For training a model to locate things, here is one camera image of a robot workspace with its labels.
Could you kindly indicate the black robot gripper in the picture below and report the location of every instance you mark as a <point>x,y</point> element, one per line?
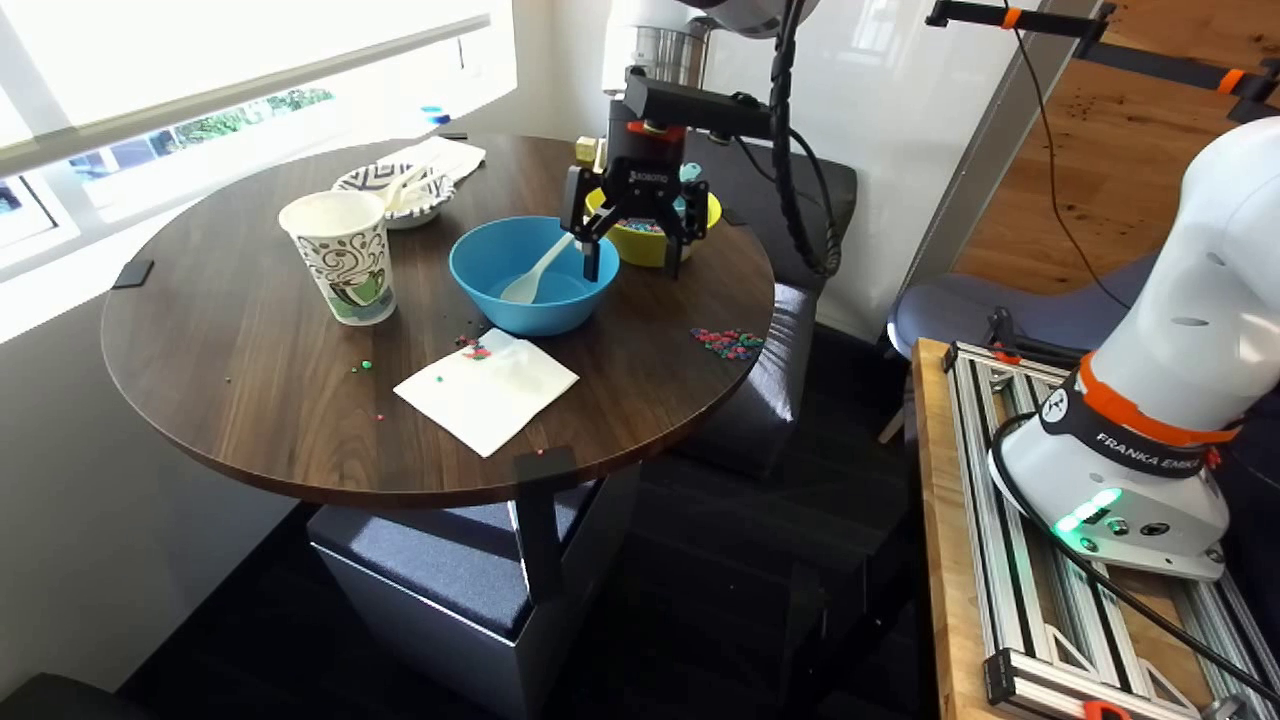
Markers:
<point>639,172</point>

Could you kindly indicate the blue plastic bowl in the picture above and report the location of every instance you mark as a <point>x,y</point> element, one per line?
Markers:
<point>492,255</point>

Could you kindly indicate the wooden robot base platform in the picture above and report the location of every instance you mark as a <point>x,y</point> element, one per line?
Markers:
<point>1027,634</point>

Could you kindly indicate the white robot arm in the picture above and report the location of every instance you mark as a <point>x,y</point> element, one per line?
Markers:
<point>1116,456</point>

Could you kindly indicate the yellow plastic bowl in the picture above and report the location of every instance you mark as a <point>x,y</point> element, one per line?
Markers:
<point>643,240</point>

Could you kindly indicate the white patterned bowl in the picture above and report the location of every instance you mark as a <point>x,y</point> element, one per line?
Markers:
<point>411,192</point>

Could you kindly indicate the dark grey couch seat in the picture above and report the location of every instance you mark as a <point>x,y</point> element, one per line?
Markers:
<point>756,421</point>

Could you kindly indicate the white plastic spoon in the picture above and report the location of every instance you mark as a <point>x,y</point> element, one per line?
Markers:
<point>531,280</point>

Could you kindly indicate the white paper napkin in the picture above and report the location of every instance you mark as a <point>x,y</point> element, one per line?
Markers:
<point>485,390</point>

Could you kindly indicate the round dark wooden table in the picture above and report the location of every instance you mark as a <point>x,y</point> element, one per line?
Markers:
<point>239,360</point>

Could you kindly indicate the paper cup with pattern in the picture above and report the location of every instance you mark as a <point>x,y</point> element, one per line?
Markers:
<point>347,248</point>

